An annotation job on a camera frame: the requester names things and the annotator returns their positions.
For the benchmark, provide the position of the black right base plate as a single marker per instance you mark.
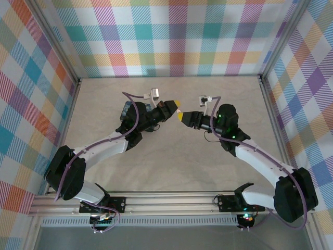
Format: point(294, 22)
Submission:
point(226, 203)

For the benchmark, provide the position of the grey metal shelf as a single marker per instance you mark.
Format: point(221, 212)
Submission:
point(169, 238)

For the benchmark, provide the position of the starry night print box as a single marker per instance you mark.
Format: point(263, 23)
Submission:
point(125, 109)

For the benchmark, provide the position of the aluminium frame post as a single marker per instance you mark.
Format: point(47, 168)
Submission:
point(56, 41)
point(283, 39)

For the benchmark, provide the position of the right controller board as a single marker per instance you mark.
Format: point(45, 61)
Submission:
point(247, 219)

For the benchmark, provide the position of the aluminium table side rail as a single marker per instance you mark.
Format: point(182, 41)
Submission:
point(275, 119)
point(66, 130)

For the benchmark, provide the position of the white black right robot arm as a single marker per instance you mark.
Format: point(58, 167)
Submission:
point(260, 161)

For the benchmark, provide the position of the left controller board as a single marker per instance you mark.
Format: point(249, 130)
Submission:
point(102, 222)

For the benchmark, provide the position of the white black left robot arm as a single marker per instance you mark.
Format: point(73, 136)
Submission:
point(104, 148)

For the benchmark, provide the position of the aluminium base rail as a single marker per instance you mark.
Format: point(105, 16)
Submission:
point(169, 201)

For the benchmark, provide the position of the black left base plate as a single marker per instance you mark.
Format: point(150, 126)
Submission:
point(118, 204)

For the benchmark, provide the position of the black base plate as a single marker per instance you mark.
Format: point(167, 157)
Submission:
point(118, 204)
point(226, 203)

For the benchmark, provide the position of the controller board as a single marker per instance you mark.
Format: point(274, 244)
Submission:
point(102, 222)
point(247, 219)

